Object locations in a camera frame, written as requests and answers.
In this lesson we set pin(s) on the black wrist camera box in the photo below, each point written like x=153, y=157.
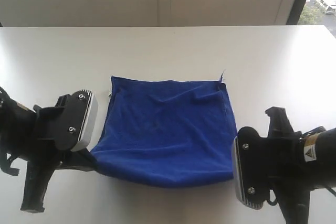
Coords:
x=74, y=127
x=250, y=170

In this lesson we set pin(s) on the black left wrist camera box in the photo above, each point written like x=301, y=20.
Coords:
x=74, y=127

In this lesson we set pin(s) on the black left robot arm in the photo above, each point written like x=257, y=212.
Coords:
x=6, y=165

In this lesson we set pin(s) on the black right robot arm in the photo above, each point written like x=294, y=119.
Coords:
x=319, y=155

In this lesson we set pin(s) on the blue microfiber towel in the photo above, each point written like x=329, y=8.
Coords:
x=168, y=134

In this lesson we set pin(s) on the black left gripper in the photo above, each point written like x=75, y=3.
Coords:
x=31, y=139

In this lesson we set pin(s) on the white bus outside window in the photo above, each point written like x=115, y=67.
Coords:
x=327, y=6

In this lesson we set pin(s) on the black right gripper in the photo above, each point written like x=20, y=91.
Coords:
x=283, y=177

